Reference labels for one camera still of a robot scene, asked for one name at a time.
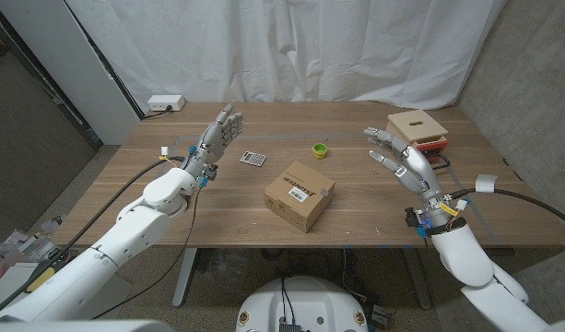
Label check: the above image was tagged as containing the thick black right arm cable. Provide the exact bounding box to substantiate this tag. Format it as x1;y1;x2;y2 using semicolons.
447;186;565;231

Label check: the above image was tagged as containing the white power strip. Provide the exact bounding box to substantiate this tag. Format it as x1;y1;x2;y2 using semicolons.
147;94;186;113

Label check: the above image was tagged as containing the white tape cable tag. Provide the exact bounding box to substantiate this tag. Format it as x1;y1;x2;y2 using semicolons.
475;173;500;194

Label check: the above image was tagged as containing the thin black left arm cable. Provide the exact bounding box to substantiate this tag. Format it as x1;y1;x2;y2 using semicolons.
90;184;203;321

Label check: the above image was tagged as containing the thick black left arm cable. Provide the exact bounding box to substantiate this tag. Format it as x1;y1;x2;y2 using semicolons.
0;155;187;317

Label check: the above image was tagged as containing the red drawer with black handle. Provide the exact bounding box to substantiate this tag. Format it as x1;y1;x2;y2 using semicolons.
413;136;452;172

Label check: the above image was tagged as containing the wooden slotted box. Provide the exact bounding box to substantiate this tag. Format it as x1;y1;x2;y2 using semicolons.
385;109;449;151

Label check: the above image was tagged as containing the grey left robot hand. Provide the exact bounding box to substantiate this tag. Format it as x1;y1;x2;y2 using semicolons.
183;102;244;176

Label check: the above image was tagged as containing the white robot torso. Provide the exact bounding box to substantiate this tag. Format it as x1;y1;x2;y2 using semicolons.
235;275;370;332

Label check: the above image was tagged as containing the grey floor power adapter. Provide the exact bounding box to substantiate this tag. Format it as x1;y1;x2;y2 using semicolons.
371;303;394;329

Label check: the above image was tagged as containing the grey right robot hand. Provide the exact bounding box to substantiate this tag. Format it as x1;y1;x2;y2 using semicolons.
363;127;450;218

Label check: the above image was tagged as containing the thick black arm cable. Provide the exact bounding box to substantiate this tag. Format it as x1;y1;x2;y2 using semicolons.
0;155;187;317
447;186;565;231

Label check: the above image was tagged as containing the small grey calculator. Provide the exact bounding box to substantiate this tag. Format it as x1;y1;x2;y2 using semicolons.
239;150;268;168

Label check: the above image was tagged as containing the brown cardboard packing box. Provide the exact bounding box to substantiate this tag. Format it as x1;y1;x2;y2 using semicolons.
263;160;336;234

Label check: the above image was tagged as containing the white fabric curtain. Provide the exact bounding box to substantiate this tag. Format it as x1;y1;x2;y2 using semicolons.
65;0;509;111

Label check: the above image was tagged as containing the yellow black pendant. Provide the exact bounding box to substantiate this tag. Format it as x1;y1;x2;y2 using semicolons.
26;267;57;293

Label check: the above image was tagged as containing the white leaning panel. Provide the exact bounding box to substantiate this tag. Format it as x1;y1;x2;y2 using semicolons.
0;0;142;147

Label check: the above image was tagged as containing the grey metal table leg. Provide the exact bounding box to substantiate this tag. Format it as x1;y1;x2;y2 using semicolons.
171;247;199;308
403;247;433;311

